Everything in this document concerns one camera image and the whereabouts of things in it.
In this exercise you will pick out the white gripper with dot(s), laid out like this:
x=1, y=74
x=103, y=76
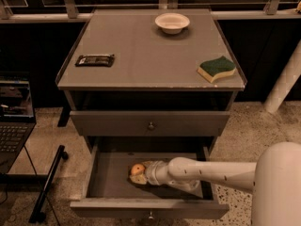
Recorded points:
x=152, y=173

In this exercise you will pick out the orange fruit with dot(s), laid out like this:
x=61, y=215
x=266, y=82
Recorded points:
x=137, y=169

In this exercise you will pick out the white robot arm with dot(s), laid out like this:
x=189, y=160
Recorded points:
x=274, y=181

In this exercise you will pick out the grey open middle drawer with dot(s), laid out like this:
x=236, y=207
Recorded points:
x=109, y=193

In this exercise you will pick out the grey upper drawer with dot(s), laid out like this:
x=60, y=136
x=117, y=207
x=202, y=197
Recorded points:
x=150, y=123

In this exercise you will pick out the grey drawer cabinet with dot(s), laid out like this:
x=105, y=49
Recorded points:
x=152, y=71

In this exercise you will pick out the black stand leg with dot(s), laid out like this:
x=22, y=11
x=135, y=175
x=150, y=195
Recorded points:
x=37, y=215

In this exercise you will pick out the black snack bar packet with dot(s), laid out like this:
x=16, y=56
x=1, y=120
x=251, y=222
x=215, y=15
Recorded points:
x=106, y=60

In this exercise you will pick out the green yellow sponge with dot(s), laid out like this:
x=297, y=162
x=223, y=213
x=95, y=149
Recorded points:
x=217, y=68

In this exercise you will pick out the black laptop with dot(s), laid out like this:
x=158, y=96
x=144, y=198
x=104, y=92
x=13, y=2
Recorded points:
x=17, y=117

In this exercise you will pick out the white bowl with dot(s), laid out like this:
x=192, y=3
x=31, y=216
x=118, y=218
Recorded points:
x=172, y=23

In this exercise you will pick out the metal window railing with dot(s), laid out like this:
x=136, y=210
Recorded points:
x=54, y=10

